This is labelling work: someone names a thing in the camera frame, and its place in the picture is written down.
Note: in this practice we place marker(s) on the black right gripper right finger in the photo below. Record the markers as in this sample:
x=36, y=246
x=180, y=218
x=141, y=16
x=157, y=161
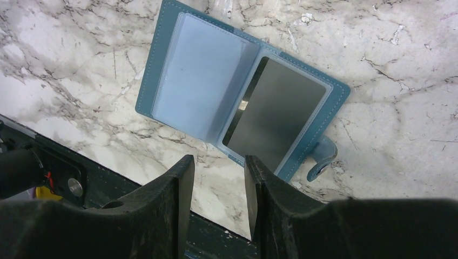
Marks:
x=286, y=223

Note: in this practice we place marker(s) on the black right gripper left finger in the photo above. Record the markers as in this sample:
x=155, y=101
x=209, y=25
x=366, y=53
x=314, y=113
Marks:
x=150, y=222

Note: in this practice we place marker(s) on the black credit card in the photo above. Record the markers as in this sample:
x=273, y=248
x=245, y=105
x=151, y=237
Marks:
x=275, y=108

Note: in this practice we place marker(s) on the teal leather card holder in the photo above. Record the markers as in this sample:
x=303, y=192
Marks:
x=197, y=72

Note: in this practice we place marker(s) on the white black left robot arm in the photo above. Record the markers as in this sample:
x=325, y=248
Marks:
x=21, y=169

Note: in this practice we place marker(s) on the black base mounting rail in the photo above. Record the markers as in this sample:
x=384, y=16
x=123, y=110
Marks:
x=74, y=180

